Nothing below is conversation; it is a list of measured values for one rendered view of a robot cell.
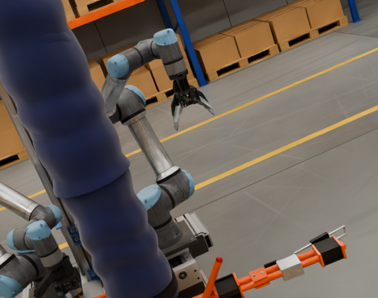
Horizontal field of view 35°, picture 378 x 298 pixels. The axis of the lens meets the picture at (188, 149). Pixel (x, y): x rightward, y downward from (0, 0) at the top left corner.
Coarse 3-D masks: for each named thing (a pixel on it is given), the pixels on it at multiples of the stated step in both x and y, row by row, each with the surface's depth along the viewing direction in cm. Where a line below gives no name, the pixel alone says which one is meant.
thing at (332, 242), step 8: (328, 240) 193; (336, 240) 192; (312, 248) 194; (320, 248) 191; (328, 248) 189; (336, 248) 189; (320, 256) 188; (328, 256) 190; (336, 256) 190; (344, 256) 189
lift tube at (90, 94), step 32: (0, 0) 146; (32, 0) 148; (0, 32) 149; (32, 32) 150; (0, 64) 155; (32, 64) 151; (64, 64) 154; (32, 96) 155; (64, 96) 156; (96, 96) 163; (32, 128) 159; (64, 128) 157; (96, 128) 162; (64, 160) 160; (96, 160) 162; (128, 160) 174; (64, 192) 165
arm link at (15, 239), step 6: (30, 222) 213; (24, 228) 210; (12, 234) 210; (18, 234) 208; (24, 234) 206; (12, 240) 208; (18, 240) 207; (24, 240) 205; (12, 246) 210; (18, 246) 208; (24, 246) 206
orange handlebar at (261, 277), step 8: (344, 248) 190; (304, 256) 193; (312, 256) 194; (304, 264) 189; (256, 272) 193; (264, 272) 191; (272, 272) 193; (280, 272) 189; (240, 280) 193; (248, 280) 193; (256, 280) 189; (264, 280) 189; (248, 288) 189; (256, 288) 189; (96, 296) 215; (104, 296) 214; (200, 296) 192
